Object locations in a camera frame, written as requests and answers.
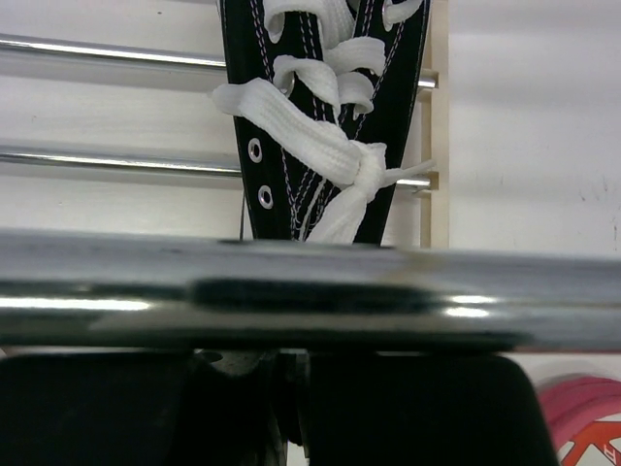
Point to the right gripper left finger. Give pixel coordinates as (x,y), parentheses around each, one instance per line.
(133,408)

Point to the left pink kids sandal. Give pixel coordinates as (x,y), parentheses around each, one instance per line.
(583,418)

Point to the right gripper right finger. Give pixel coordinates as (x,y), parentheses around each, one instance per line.
(362,408)

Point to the black sneaker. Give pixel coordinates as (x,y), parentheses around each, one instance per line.
(322,95)

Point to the cream and chrome shoe shelf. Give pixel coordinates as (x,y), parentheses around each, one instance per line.
(85,290)

